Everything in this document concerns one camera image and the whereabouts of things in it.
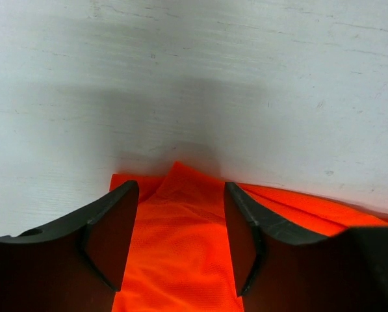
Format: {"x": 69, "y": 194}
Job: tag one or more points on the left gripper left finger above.
{"x": 74, "y": 263}

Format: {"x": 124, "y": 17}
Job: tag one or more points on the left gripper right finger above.
{"x": 281, "y": 266}

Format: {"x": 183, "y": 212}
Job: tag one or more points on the orange shorts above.
{"x": 179, "y": 256}

